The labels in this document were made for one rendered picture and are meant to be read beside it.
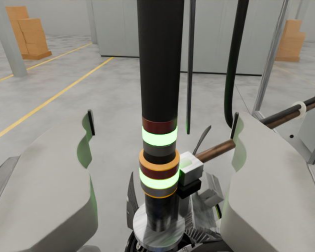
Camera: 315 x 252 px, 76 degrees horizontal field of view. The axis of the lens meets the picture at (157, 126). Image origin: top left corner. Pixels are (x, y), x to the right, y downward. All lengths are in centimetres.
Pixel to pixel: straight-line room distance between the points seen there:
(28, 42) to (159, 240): 847
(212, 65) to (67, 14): 1027
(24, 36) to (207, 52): 608
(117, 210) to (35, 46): 713
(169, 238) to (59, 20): 1443
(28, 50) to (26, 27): 76
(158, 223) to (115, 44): 762
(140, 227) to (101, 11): 767
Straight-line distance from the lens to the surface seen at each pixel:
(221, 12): 574
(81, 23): 1392
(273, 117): 37
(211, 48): 581
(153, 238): 29
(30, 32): 849
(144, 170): 21
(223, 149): 29
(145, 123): 18
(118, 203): 219
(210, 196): 78
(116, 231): 203
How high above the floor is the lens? 172
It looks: 32 degrees down
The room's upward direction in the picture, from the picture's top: straight up
